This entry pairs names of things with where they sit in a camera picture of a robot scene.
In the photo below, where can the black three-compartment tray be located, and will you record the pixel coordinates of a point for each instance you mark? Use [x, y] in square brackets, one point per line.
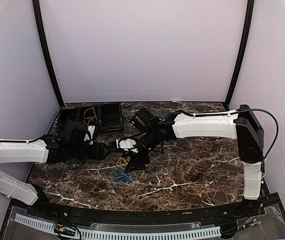
[108, 116]

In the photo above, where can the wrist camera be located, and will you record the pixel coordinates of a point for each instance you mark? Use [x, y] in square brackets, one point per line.
[93, 132]
[125, 144]

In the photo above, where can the black frame post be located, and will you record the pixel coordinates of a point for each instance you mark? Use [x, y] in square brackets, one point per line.
[45, 51]
[241, 53]

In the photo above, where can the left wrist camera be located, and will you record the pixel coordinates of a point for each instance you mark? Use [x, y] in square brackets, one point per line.
[93, 132]

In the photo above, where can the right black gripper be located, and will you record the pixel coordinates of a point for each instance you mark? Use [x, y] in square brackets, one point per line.
[134, 161]

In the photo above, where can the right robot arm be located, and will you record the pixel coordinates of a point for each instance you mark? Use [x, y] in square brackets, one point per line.
[240, 124]

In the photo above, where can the white slotted cable duct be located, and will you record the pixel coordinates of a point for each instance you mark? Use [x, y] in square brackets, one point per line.
[85, 233]

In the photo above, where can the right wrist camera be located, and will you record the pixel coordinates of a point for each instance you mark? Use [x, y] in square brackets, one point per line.
[125, 144]

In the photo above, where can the black front rail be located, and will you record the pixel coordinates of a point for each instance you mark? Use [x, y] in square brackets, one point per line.
[85, 216]

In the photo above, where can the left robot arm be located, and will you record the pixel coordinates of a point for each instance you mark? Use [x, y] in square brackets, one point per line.
[76, 142]

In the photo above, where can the right black frame post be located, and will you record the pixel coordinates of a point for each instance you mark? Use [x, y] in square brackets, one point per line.
[241, 53]

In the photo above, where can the left black frame post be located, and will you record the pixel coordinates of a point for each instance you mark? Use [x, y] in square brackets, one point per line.
[45, 51]

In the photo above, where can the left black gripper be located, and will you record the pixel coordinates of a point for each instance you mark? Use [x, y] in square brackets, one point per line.
[98, 153]

